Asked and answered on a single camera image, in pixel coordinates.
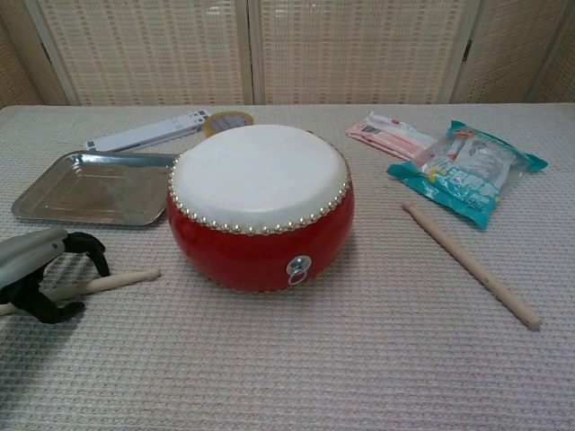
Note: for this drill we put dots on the left black-fingered silver robot hand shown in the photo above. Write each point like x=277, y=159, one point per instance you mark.
x=27, y=253

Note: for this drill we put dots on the wooden drumstick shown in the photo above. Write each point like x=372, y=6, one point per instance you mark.
x=126, y=277
x=467, y=262

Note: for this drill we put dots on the stainless steel tray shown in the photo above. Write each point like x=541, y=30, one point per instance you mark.
x=90, y=188

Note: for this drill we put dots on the red drum with white skin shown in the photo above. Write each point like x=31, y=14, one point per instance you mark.
x=251, y=256

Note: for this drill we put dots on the beige woven table cloth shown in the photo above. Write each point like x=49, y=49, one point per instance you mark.
x=314, y=359

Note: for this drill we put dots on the roll of yellowish packing tape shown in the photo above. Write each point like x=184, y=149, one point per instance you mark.
x=209, y=125

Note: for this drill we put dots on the pink plastic package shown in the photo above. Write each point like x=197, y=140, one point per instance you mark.
x=386, y=139

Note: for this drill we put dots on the bamboo folding screen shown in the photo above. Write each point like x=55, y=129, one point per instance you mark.
x=359, y=54

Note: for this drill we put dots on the teal plastic snack bag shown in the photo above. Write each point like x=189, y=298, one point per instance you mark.
x=467, y=184

